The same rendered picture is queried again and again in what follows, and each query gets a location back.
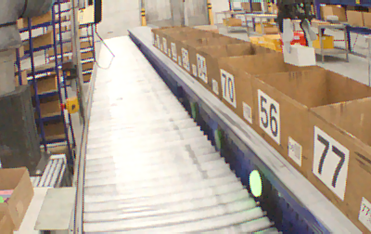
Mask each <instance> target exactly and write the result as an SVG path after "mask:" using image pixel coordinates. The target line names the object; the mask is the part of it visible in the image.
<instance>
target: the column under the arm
mask: <svg viewBox="0 0 371 234"><path fill-rule="evenodd" d="M51 155H52V151H45V152H41V149H40V144H39V138H38V135H37V131H36V124H35V120H34V115H33V107H32V98H31V91H30V86H29V85H28V84H24V85H19V86H15V90H14V91H11V92H8V93H5V94H2V95H0V164H1V166H0V169H5V168H6V169H8V168H16V167H18V168H20V167H26V168H28V171H29V175H30V177H34V176H36V177H37V176H42V175H43V174H44V171H45V168H46V165H47V164H48V162H49V159H50V157H51Z"/></svg>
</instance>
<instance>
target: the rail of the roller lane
mask: <svg viewBox="0 0 371 234"><path fill-rule="evenodd" d="M101 47H102V41H101V43H100V45H99V47H98V50H97V54H96V62H95V66H94V68H93V73H92V77H91V81H90V85H89V89H88V92H87V97H86V101H85V102H86V107H87V116H88V122H84V124H83V122H82V123H81V131H80V135H79V143H78V147H77V151H78V153H77V154H76V162H75V169H74V177H73V179H74V180H73V183H72V184H73V186H74V187H76V188H77V190H76V195H75V199H74V204H73V206H72V213H71V217H70V228H69V230H70V231H69V233H70V234H84V233H83V200H84V198H83V193H84V191H83V185H84V171H85V168H84V165H85V164H86V163H85V159H86V158H85V153H86V143H87V139H88V137H87V135H88V132H87V131H88V127H89V125H88V124H89V121H90V120H89V117H90V111H91V103H92V95H93V90H94V85H95V80H96V71H97V64H98V59H99V54H100V52H101Z"/></svg>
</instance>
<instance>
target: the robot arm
mask: <svg viewBox="0 0 371 234"><path fill-rule="evenodd" d="M54 2H55V0H0V48H5V47H9V46H16V45H18V44H21V41H22V40H21V36H20V33H19V28H18V20H19V19H25V18H30V17H35V16H37V17H38V16H41V15H43V14H44V13H46V12H48V11H49V10H50V8H51V7H52V5H54ZM275 5H276V8H277V9H278V12H277V16H276V19H277V24H278V30H279V32H280V34H281V36H282V39H283V43H284V46H285V48H286V50H287V52H288V53H290V47H291V45H290V41H292V40H293V31H292V30H291V29H292V27H291V26H292V24H291V19H294V20H300V19H302V20H301V22H300V27H301V29H302V30H303V33H304V35H303V37H304V39H305V44H306V46H309V47H313V40H316V39H317V35H316V32H315V31H314V30H312V28H311V23H312V21H311V20H312V19H316V14H315V8H314V1H313V0H277V1H276V4H275ZM311 6H313V13H314V15H313V14H312V9H311Z"/></svg>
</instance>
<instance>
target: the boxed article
mask: <svg viewBox="0 0 371 234"><path fill-rule="evenodd" d="M283 54H284V60H285V62H287V63H291V64H295V65H298V66H299V67H300V66H305V65H306V66H310V65H316V64H315V56H314V50H313V47H309V46H304V45H291V47H290V53H288V52H287V50H286V48H285V46H284V45H283Z"/></svg>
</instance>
